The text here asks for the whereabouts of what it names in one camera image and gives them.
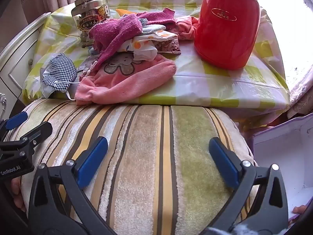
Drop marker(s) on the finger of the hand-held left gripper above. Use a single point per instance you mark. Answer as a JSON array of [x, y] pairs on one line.
[[16, 122], [34, 132]]

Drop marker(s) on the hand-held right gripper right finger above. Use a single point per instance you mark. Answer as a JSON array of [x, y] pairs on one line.
[[223, 161]]

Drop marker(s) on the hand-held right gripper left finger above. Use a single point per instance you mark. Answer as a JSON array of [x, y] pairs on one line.
[[94, 161]]

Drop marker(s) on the white cardboard box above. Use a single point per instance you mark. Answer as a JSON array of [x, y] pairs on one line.
[[281, 151]]

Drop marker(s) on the white fruit print cloth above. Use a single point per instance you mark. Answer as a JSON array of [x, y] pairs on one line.
[[139, 45]]

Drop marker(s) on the person's left hand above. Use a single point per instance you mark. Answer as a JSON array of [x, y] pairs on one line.
[[17, 193]]

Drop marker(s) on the white dresser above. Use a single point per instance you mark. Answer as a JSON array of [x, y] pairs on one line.
[[17, 61]]

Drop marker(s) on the black white checked face mask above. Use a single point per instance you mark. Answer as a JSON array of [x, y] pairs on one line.
[[61, 71]]

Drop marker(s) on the green checked plastic tablecloth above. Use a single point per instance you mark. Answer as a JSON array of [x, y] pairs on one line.
[[207, 85]]

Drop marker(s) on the pink plush towel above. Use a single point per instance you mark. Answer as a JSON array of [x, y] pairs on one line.
[[137, 83]]

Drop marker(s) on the clear jar with metal lid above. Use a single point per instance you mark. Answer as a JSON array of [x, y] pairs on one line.
[[88, 17]]

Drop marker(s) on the pink floral cloth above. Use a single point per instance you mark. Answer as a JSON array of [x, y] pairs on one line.
[[168, 46]]

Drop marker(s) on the magenta fuzzy sock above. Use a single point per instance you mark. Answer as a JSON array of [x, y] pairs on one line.
[[115, 29], [159, 17]]

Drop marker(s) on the red thermos flask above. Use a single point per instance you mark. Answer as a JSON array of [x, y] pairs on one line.
[[225, 29]]

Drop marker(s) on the pink cloth scrunchie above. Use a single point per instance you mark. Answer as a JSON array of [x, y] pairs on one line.
[[187, 28]]

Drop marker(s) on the orange sponge pouch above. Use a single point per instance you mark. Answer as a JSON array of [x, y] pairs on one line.
[[121, 12]]

